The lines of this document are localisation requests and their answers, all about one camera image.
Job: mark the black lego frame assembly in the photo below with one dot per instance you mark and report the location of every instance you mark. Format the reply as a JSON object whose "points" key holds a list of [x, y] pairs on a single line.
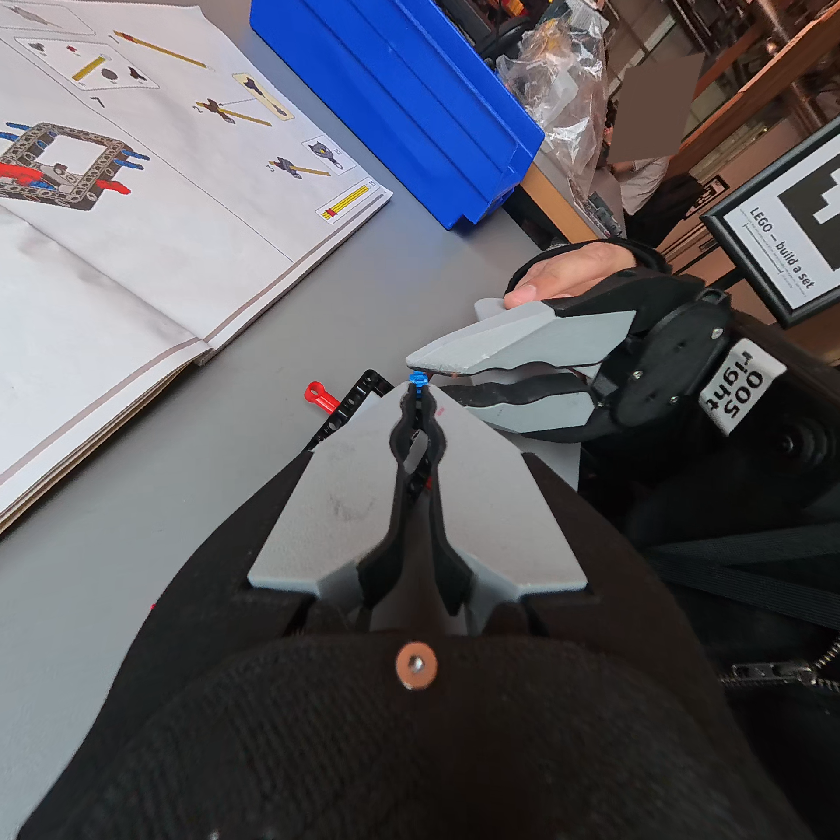
{"points": [[348, 407]]}

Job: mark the lego instruction booklet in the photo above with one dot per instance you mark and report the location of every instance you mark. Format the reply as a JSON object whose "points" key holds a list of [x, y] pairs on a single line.
{"points": [[131, 262]]}

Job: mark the wooden table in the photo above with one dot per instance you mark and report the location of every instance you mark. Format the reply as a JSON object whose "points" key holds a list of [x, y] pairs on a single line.
{"points": [[551, 203]]}

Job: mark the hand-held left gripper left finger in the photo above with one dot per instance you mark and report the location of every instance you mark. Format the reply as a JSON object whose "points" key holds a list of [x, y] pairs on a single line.
{"points": [[328, 512]]}

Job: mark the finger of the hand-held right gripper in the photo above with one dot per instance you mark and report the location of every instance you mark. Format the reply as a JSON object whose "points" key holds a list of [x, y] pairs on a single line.
{"points": [[538, 413], [525, 334]]}

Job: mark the wooden shelving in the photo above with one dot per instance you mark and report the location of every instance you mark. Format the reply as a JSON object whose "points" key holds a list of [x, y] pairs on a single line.
{"points": [[754, 79]]}

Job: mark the clear plastic bag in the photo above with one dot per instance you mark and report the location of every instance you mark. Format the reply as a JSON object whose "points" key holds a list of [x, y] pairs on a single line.
{"points": [[564, 85]]}

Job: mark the person's right hand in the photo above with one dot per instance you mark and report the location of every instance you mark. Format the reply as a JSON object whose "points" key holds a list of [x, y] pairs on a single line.
{"points": [[571, 272]]}

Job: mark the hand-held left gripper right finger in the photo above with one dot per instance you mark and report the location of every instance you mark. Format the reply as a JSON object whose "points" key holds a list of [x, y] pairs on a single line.
{"points": [[505, 512]]}

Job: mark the black framed sign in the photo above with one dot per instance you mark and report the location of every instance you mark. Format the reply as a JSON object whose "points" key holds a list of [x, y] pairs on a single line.
{"points": [[774, 236]]}

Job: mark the blue plastic bin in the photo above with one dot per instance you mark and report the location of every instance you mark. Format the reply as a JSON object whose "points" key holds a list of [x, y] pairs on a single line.
{"points": [[394, 79]]}

